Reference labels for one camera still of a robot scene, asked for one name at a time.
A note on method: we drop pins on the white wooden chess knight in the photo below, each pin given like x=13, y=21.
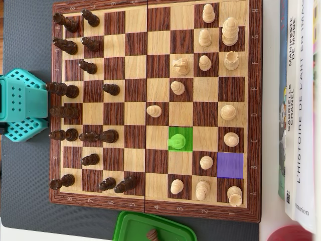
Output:
x=181, y=65
x=176, y=141

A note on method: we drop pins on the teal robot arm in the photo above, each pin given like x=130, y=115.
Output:
x=32, y=103

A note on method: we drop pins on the white wooden chess pawn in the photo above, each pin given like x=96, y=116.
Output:
x=204, y=62
x=206, y=162
x=204, y=37
x=154, y=111
x=177, y=88
x=208, y=13
x=176, y=186

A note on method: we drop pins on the dark brown chess knight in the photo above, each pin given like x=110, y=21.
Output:
x=64, y=45
x=108, y=135

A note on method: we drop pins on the wooden chess board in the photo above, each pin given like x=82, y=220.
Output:
x=135, y=67

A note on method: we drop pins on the dark brown chess queen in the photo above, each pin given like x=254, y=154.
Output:
x=65, y=112

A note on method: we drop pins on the dark brown chess king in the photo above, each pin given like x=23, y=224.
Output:
x=62, y=89

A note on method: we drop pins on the white wooden chess king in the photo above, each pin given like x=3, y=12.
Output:
x=229, y=31

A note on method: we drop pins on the dark brown chess rook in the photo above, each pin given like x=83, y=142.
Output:
x=62, y=181
x=65, y=22

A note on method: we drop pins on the white pawn right edge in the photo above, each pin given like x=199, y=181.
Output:
x=202, y=190

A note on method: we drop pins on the green plastic lid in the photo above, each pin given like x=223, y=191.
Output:
x=130, y=226

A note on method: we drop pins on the blue illustrated panda book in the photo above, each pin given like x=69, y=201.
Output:
x=283, y=150

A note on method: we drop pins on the white Gabrielle Chanel book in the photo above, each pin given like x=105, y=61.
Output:
x=292, y=150

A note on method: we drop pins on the white art history book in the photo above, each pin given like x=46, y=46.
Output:
x=304, y=150

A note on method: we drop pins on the dark grey table mat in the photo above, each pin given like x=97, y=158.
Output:
x=25, y=37

